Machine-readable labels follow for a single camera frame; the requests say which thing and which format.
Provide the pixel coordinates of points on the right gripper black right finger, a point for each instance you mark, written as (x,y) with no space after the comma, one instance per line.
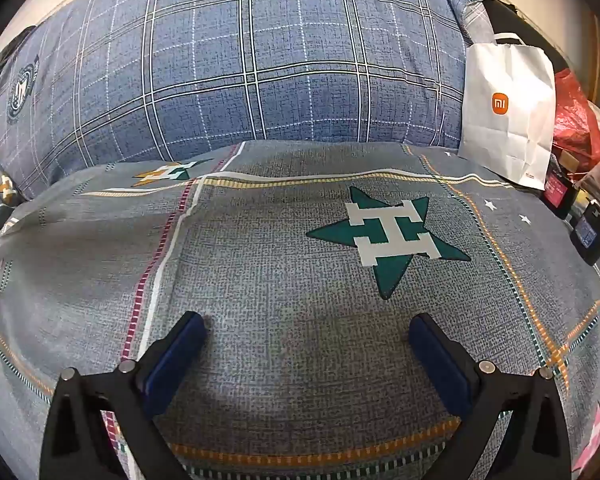
(536,442)

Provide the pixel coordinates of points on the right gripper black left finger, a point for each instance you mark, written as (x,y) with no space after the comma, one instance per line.
(76,442)

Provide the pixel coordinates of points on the dark bottle with blue label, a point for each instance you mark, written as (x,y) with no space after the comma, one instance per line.
(585,235)

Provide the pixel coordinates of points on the dark bottle with pink label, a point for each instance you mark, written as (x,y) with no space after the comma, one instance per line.
(559,192)

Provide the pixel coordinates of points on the grey star-pattern bed sheet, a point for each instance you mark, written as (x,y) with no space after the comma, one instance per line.
(307,262)

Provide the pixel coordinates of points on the red plastic bag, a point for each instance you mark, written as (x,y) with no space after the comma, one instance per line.
(576,127)

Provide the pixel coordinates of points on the white paper shopping bag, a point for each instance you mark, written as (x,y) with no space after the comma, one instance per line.
(509,106)

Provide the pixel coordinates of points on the blue plaid pillow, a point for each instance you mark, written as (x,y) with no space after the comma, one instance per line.
(166,80)

